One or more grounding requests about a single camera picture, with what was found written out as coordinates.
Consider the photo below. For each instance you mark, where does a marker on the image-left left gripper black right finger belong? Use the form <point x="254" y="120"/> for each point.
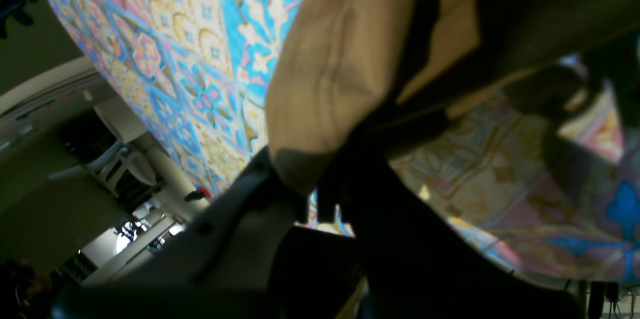
<point x="416" y="265"/>

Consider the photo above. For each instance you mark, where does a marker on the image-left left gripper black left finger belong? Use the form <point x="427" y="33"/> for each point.
<point x="231" y="245"/>

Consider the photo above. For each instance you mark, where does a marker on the brown t-shirt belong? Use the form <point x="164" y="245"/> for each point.
<point x="385" y="65"/>

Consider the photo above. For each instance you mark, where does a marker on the black orange clamp bottom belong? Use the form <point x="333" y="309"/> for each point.
<point x="199" y="193"/>

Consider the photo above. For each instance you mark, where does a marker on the patterned tablecloth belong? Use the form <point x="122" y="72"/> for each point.
<point x="542" y="176"/>

